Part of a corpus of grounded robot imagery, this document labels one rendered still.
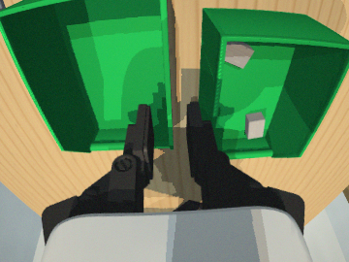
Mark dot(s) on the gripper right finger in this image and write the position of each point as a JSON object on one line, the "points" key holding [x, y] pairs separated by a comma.
{"points": [[222, 184]]}

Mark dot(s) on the green bin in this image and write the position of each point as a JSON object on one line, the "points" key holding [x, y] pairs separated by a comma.
{"points": [[292, 85], [88, 64]]}

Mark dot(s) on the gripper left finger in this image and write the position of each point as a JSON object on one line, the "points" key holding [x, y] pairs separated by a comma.
{"points": [[121, 189]]}

